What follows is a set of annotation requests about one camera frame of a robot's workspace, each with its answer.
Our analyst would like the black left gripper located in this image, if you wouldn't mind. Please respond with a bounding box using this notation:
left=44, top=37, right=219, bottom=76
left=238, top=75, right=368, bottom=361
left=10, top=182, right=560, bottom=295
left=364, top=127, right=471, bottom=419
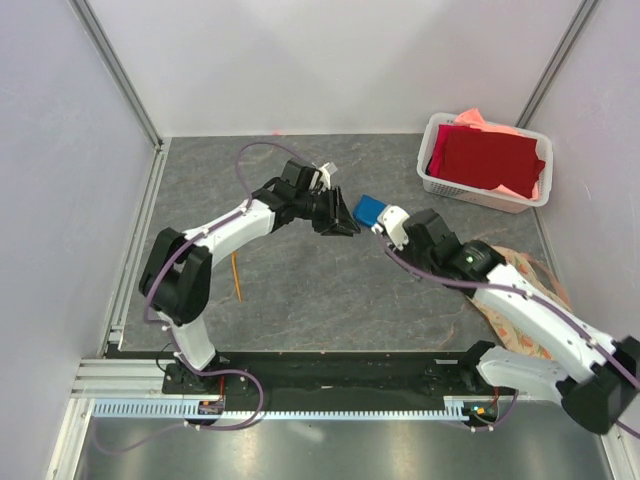
left=294, top=186, right=360, bottom=238

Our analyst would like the blue cloth napkin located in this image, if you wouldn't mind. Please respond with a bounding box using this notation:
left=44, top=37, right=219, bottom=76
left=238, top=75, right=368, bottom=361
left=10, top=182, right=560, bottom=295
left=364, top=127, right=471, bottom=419
left=353, top=195, right=387, bottom=229

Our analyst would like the orange plastic fork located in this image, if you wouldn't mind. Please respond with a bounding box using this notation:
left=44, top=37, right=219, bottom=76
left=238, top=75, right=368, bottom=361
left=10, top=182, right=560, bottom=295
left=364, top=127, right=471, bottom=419
left=231, top=251, right=243, bottom=302

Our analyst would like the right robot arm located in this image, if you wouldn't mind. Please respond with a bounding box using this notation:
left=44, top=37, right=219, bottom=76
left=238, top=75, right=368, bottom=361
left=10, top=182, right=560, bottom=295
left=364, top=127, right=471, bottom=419
left=400, top=209, right=639, bottom=435

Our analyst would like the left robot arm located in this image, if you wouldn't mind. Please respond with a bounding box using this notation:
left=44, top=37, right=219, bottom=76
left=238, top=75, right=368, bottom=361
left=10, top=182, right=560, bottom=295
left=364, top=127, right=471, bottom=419
left=139, top=178, right=360, bottom=393

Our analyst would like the red cloth in basket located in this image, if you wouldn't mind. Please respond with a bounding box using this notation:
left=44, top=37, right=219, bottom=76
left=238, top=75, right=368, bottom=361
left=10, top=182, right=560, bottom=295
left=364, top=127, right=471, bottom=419
left=426, top=125, right=546, bottom=200

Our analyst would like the white plastic basket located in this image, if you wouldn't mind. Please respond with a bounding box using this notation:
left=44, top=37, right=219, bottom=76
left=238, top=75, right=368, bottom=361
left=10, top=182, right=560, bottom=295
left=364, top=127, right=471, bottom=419
left=416, top=109, right=554, bottom=213

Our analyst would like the salmon cloth in basket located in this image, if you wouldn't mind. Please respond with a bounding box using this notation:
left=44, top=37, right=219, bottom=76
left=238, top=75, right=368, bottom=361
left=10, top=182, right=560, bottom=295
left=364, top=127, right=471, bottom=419
left=454, top=108, right=519, bottom=135

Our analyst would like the floral oval placemat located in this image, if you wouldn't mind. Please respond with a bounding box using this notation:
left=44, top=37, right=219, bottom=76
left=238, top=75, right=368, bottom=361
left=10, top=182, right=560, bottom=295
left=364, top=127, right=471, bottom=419
left=470, top=245, right=573, bottom=360

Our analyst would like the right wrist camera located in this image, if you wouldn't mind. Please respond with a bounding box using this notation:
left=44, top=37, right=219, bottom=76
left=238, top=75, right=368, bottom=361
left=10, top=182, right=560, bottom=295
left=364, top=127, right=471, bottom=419
left=371, top=205, right=409, bottom=251

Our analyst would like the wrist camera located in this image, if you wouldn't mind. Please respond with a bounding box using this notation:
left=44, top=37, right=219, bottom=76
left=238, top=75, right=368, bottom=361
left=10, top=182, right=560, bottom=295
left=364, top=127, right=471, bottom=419
left=280, top=160, right=338, bottom=192
left=371, top=205, right=409, bottom=251

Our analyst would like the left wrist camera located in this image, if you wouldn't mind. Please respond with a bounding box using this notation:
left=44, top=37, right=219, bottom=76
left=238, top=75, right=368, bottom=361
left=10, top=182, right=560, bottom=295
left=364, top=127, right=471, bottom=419
left=280, top=160, right=338, bottom=192

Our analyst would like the slotted cable duct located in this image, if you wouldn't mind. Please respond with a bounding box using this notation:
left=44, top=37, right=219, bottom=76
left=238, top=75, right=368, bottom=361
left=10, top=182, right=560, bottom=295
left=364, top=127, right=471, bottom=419
left=92, top=398, right=491, bottom=421

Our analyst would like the left aluminium corner post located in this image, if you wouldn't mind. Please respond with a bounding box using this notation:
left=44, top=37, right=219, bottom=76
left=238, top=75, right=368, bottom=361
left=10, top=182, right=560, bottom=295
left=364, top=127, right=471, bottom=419
left=69, top=0, right=164, bottom=150

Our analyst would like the aluminium corner post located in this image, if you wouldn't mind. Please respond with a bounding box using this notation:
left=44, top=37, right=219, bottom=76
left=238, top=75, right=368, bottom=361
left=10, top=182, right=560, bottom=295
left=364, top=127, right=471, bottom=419
left=515, top=0, right=601, bottom=129
left=69, top=0, right=164, bottom=150

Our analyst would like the right aluminium corner post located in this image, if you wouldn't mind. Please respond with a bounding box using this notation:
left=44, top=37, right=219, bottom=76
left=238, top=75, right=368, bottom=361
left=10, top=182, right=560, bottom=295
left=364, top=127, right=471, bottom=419
left=515, top=0, right=601, bottom=129

